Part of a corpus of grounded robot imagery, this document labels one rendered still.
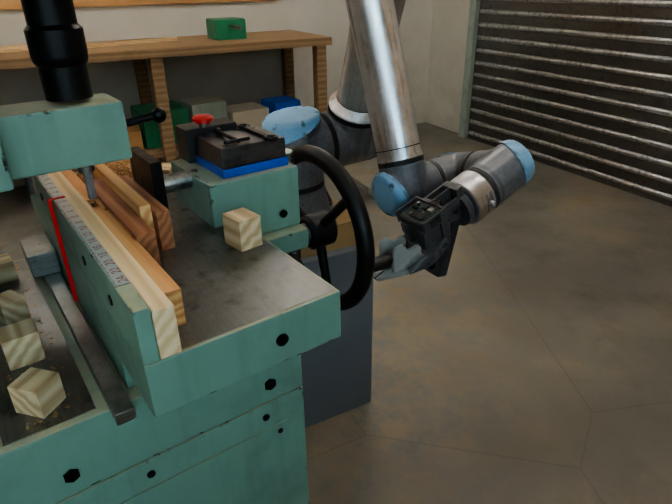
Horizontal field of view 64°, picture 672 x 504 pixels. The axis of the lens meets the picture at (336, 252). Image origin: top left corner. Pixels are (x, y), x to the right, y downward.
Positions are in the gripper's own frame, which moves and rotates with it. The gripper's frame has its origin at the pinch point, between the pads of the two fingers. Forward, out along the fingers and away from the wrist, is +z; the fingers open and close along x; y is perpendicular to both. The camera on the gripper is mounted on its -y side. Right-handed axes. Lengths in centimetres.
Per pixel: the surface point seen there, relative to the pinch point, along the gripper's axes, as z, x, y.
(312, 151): -0.3, -8.8, 22.8
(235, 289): 25.3, 14.4, 26.9
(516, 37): -270, -193, -92
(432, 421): -13, -22, -83
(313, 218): 4.0, -8.4, 12.4
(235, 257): 22.2, 7.7, 25.7
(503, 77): -261, -201, -119
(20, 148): 34, -6, 44
